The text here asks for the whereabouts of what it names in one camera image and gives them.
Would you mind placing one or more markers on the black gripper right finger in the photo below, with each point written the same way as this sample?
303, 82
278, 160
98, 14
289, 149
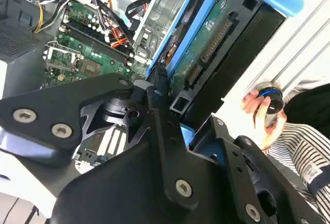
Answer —
257, 172

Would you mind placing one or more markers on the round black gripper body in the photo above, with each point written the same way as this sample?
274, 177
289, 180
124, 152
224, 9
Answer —
116, 190

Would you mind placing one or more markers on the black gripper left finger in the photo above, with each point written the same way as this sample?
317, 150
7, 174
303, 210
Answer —
64, 97

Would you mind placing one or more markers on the hard disk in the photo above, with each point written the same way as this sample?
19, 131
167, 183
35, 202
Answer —
201, 54

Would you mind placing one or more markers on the person's bare hand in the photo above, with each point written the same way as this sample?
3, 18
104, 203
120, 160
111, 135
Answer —
260, 121

